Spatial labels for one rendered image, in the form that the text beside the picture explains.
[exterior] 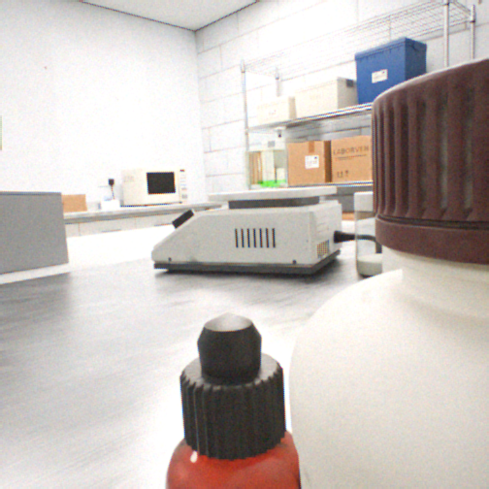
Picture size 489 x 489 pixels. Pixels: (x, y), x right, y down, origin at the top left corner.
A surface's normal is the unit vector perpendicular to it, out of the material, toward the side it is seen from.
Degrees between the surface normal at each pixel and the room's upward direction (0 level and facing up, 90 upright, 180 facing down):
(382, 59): 93
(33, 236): 90
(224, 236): 90
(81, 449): 0
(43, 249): 90
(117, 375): 0
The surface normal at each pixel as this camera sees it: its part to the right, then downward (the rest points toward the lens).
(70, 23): 0.70, 0.06
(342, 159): -0.75, 0.13
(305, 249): -0.43, 0.14
